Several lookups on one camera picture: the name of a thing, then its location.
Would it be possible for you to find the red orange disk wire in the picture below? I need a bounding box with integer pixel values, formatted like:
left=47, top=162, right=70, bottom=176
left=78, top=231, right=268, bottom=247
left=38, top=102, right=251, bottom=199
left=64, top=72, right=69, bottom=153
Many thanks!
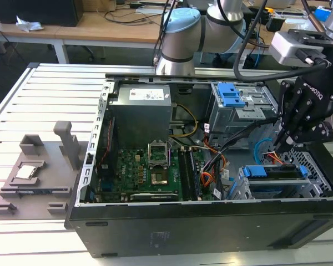
left=261, top=151, right=298, bottom=170

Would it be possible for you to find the crumpled white paper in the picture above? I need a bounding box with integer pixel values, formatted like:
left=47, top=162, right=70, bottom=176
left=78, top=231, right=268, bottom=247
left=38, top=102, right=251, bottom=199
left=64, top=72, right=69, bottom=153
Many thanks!
left=14, top=15, right=44, bottom=32

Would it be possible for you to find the black sleeved cable bundle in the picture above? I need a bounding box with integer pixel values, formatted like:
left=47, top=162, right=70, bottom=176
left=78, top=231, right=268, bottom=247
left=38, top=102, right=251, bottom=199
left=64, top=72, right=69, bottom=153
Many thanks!
left=202, top=117, right=281, bottom=200

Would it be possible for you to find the hanging blue cable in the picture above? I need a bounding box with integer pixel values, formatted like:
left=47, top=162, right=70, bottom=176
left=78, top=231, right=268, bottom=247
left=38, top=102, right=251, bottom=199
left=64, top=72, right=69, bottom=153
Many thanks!
left=254, top=33, right=268, bottom=68

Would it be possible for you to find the thick black camera cable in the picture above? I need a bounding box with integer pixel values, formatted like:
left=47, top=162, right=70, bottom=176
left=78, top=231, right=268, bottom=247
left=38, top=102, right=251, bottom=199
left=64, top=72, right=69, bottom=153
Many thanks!
left=232, top=0, right=331, bottom=83

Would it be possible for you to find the yellow black power cable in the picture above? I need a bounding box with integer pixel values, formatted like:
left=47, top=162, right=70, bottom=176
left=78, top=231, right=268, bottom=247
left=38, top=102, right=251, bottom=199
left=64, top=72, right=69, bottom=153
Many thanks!
left=169, top=103, right=199, bottom=138

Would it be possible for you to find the blue disk wire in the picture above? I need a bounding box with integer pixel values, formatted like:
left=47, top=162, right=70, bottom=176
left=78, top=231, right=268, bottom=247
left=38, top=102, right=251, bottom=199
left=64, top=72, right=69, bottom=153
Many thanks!
left=253, top=136, right=277, bottom=167

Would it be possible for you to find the black RAM slot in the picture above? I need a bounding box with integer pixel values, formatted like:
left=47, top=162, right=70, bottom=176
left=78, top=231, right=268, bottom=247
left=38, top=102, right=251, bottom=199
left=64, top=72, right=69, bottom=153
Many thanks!
left=178, top=149, right=197, bottom=201
left=189, top=149, right=205, bottom=196

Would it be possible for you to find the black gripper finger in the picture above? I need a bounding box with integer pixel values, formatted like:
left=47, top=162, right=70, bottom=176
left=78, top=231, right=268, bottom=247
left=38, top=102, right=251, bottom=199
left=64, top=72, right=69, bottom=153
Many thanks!
left=274, top=79, right=314, bottom=152
left=282, top=115, right=333, bottom=152

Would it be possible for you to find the black arm base cable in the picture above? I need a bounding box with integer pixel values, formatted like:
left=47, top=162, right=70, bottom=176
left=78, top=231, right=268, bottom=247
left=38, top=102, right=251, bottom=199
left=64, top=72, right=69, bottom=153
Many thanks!
left=152, top=0, right=175, bottom=67

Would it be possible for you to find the grey metal disk bay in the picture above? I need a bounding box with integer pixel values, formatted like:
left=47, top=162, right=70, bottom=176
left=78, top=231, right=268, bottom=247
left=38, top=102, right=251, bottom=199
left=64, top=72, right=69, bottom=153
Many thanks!
left=229, top=145, right=333, bottom=201

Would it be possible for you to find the black box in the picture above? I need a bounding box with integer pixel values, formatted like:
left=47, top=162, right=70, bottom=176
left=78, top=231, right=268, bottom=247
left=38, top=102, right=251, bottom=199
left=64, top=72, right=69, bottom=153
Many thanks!
left=0, top=0, right=84, bottom=28

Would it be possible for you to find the clear plastic bag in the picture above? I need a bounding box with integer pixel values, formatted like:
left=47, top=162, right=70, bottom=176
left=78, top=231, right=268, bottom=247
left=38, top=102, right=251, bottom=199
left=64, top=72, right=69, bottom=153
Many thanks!
left=295, top=18, right=321, bottom=30

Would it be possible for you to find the blue plastic drive latch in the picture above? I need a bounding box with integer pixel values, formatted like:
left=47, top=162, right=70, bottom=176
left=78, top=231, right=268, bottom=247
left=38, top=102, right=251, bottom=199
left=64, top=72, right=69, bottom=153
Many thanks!
left=217, top=82, right=246, bottom=108

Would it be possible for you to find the metal socket cover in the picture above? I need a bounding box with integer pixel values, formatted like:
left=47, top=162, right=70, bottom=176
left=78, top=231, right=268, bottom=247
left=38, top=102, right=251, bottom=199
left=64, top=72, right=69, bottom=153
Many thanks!
left=147, top=141, right=169, bottom=165

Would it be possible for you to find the black open PC case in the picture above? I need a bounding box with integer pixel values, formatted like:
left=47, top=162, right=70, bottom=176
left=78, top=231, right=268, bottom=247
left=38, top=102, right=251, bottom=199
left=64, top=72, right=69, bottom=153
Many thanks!
left=64, top=72, right=333, bottom=259

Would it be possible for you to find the silver CPU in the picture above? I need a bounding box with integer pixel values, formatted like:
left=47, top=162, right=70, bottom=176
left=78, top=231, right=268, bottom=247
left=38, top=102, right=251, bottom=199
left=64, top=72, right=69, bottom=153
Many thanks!
left=16, top=165, right=37, bottom=180

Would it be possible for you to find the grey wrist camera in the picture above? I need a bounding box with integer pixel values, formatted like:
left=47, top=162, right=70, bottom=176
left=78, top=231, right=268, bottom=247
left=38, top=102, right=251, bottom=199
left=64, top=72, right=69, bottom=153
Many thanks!
left=268, top=29, right=330, bottom=67

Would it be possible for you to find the grey power supply unit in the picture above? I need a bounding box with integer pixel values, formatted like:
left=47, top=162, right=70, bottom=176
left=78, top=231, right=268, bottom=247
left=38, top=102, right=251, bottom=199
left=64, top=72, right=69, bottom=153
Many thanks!
left=110, top=84, right=175, bottom=140

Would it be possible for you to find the black case fan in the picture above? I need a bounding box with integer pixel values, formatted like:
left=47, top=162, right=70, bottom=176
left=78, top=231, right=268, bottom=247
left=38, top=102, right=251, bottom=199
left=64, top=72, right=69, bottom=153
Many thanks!
left=96, top=115, right=116, bottom=180

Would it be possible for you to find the wooden desk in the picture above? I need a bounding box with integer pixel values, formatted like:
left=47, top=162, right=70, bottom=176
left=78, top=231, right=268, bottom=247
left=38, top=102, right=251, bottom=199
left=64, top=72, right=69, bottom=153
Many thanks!
left=0, top=7, right=328, bottom=65

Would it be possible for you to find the orange wire bundle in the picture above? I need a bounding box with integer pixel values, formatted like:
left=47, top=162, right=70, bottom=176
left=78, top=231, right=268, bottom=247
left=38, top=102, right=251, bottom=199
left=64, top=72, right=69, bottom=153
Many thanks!
left=200, top=155, right=228, bottom=191

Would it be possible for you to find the hard disk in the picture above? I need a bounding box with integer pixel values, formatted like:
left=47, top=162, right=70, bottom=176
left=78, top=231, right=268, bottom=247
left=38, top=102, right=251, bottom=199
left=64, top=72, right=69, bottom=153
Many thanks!
left=241, top=163, right=308, bottom=196

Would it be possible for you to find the grey metal drive cage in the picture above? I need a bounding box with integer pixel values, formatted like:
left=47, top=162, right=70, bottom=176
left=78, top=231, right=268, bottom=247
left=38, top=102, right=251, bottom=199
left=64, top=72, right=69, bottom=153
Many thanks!
left=206, top=81, right=284, bottom=134

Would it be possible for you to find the blue cardboard box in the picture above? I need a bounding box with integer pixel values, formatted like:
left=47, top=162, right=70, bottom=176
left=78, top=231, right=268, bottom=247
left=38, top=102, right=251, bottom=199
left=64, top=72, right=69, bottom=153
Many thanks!
left=314, top=6, right=332, bottom=19

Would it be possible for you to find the grey parts rack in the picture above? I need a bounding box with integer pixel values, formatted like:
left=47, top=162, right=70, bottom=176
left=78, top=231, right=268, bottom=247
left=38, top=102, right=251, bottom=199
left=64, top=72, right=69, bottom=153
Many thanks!
left=0, top=120, right=90, bottom=221

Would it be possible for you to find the green motherboard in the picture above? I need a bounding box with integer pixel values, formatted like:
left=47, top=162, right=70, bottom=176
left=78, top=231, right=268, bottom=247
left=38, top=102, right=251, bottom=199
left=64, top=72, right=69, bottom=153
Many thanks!
left=95, top=148, right=209, bottom=202

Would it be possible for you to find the gold chipset heatsink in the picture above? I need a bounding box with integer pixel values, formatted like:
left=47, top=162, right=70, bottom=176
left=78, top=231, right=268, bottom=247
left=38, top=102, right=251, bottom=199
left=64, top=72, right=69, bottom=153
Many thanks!
left=150, top=171, right=170, bottom=186

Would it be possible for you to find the black RAM stick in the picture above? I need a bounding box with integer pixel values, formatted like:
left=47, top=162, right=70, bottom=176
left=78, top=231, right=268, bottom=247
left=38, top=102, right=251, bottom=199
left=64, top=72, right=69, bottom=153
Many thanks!
left=16, top=188, right=69, bottom=195

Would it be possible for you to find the black graphics card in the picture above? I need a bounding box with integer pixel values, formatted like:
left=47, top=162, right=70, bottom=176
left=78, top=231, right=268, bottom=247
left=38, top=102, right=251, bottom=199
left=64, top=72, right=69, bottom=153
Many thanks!
left=129, top=193, right=181, bottom=203

